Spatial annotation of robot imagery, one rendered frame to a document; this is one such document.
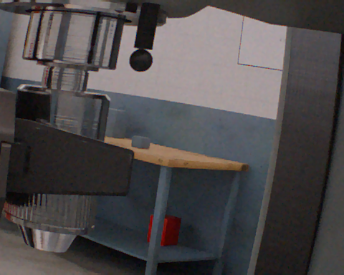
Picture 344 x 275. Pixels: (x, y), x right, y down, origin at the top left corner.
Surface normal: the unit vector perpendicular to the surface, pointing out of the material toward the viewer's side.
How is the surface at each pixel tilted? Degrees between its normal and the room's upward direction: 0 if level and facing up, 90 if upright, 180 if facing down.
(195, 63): 90
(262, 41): 90
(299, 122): 90
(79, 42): 90
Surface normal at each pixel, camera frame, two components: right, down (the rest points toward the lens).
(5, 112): 0.36, -0.62
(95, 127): 0.81, 0.15
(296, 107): -0.69, -0.07
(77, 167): 0.35, 0.11
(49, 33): -0.37, -0.01
